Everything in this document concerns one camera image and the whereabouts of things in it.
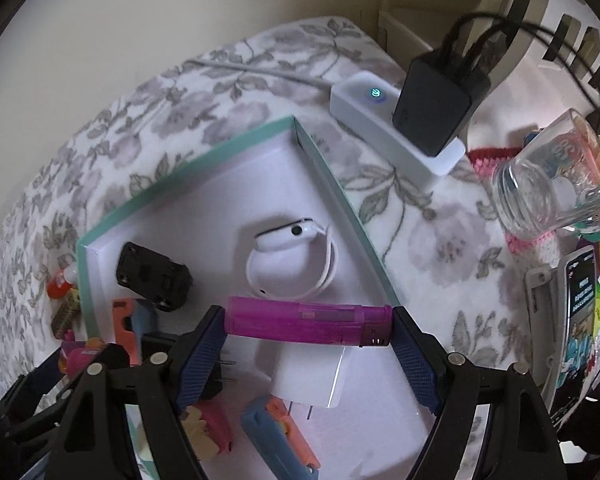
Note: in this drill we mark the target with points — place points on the floral grey white blanket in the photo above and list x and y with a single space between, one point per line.
445 251

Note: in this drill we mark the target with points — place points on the gold patterned lighter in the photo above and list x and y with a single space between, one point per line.
68 312

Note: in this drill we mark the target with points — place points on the smartphone in stand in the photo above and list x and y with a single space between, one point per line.
561 306

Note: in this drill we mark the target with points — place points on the clear glass jar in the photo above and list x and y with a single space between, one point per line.
553 182

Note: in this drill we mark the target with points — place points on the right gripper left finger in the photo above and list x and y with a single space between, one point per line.
163 386

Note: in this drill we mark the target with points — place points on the large coral blue toy knife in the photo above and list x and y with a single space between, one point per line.
133 318

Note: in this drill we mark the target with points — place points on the cream shelf unit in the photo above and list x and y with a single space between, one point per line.
568 55

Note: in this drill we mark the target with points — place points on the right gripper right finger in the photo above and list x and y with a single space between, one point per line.
519 442

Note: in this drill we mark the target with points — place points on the pink watch band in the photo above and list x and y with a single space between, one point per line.
218 426

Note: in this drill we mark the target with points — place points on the white watch band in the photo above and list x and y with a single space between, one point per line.
292 262

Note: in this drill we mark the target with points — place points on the teal rimmed white tray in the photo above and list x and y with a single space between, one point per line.
205 216

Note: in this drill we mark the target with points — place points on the red glue bottle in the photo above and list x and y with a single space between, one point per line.
64 280

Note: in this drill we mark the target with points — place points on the pink yellow small toy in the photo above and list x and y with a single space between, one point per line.
75 355

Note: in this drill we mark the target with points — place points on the cream plastic clip stand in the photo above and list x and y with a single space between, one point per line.
196 429

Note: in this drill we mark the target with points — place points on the small orange blue toy knife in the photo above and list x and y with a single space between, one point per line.
277 438

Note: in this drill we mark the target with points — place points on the magenta lighter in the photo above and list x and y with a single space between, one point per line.
290 321

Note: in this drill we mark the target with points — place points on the black toy car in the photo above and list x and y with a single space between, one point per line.
155 277

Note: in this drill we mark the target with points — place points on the black wall charger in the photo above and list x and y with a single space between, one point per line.
154 342

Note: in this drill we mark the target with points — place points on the black plugged power adapter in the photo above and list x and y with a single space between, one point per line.
437 99

